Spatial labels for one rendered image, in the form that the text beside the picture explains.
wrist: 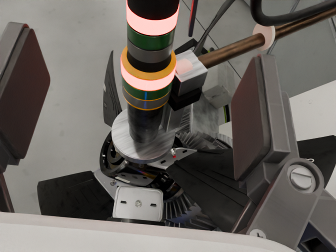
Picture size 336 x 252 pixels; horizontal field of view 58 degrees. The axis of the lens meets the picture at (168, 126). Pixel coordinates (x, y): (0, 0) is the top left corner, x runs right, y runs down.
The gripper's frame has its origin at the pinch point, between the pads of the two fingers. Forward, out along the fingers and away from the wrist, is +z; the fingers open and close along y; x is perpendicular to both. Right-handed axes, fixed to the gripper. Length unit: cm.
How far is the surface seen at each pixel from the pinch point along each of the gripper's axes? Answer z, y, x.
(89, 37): 172, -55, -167
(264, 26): 16.7, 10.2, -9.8
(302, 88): 87, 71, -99
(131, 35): 8.6, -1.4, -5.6
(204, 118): 35, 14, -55
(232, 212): 3.7, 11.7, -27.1
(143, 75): 7.8, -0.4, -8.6
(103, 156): 18, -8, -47
